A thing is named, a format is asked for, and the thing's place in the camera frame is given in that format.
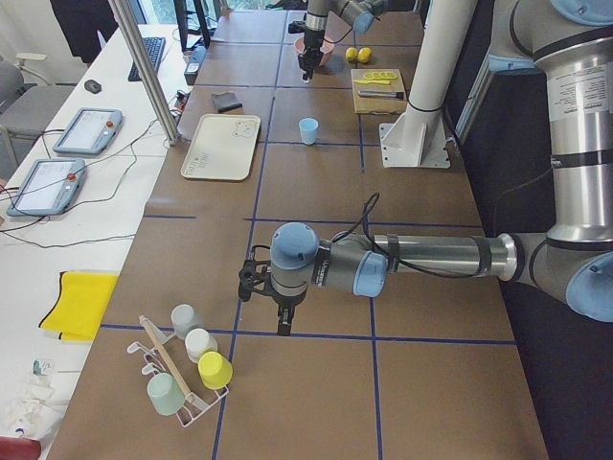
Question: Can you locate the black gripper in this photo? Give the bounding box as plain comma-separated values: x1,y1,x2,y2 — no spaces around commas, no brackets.
238,244,307,335
288,18,327,81

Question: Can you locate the yellow lemon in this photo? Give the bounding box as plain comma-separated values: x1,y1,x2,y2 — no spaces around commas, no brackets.
345,47,358,62
357,47,373,64

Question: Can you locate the yellow plastic knife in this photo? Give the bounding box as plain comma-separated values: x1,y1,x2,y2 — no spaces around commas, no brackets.
352,79,392,85

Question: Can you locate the grey plastic cup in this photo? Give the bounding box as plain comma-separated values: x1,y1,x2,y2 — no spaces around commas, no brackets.
170,304,205,340

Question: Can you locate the cream bear serving tray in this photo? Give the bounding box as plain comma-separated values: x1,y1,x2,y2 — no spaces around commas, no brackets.
180,114,261,181

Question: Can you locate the yellow plastic cup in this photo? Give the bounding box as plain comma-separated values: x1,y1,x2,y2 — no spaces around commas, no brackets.
198,351,233,390

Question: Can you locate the light blue plastic cup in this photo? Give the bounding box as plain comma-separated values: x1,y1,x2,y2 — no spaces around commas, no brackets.
298,118,319,146

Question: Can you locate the upper teach pendant tablet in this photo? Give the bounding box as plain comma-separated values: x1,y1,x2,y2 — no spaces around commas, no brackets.
53,107,124,155

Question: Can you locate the pink bowl of ice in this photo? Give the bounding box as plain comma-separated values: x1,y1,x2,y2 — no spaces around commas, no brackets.
294,36,334,67

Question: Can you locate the aluminium frame post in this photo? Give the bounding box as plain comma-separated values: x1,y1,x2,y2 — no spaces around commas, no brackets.
108,0,179,146

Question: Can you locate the white camera pole base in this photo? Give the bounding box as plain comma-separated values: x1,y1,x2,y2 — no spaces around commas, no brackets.
379,0,477,169

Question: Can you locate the grey folded cloth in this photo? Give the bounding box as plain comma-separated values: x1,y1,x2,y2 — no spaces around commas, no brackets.
212,91,242,113

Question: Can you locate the black computer mouse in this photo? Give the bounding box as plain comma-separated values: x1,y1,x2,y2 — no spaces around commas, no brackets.
83,80,102,94

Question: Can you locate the lemon slice row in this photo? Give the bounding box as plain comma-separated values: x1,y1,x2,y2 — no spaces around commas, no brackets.
363,71,397,84

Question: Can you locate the red object at corner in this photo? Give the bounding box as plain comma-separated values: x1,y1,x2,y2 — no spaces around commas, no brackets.
0,436,42,460

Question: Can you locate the black keyboard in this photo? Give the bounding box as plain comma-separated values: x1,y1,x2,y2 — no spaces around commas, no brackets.
127,36,166,82

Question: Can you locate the black power adapter box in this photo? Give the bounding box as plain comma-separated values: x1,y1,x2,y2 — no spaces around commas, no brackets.
184,45,207,86

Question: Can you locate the white plastic cup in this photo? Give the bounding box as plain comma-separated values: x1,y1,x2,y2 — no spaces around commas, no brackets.
184,328,218,363

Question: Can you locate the mint green plastic cup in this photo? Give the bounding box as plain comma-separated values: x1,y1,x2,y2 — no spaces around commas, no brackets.
147,373,185,416

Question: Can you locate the lower teach pendant tablet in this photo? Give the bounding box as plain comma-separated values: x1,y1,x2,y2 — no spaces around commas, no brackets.
7,158,86,217

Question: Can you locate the wooden stick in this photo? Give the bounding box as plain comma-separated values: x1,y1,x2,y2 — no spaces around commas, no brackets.
139,315,195,403

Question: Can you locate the steel black handled tool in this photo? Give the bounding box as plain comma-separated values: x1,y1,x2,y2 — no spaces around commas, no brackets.
357,90,405,101

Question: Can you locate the white crumpled tissue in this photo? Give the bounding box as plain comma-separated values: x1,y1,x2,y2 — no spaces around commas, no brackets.
3,375,67,441

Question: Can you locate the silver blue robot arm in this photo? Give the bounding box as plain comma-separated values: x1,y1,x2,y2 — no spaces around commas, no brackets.
288,0,388,81
238,1,612,335

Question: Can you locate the grey office chair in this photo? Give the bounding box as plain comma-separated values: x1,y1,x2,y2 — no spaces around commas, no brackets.
1,52,73,168

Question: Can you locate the wooden cutting board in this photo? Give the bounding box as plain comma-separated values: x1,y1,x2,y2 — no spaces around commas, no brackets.
351,69,407,114

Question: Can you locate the teach pendant tablet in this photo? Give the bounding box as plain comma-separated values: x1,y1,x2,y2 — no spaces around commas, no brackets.
7,158,86,217
53,107,124,155

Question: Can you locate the yellow cloth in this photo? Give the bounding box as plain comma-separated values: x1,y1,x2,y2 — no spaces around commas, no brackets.
38,271,119,341

